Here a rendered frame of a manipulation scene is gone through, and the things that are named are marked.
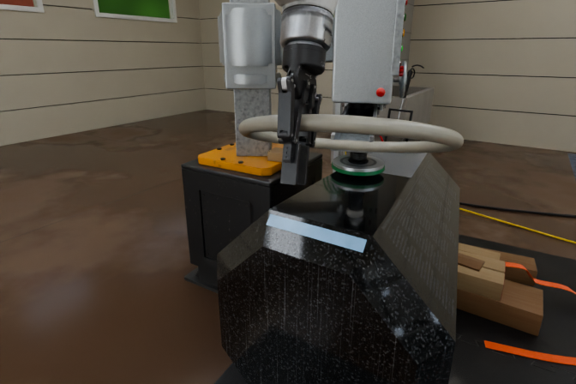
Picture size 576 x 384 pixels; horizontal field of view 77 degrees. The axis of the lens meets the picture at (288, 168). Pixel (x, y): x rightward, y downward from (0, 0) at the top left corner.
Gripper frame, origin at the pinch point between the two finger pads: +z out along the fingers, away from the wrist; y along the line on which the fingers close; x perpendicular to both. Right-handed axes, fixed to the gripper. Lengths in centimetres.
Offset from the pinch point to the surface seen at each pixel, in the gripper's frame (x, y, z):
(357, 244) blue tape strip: 0.8, 42.8, 19.9
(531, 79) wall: -76, 544, -156
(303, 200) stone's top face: 25, 57, 10
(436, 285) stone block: -19, 61, 31
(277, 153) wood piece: 67, 108, -8
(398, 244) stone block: -8, 55, 20
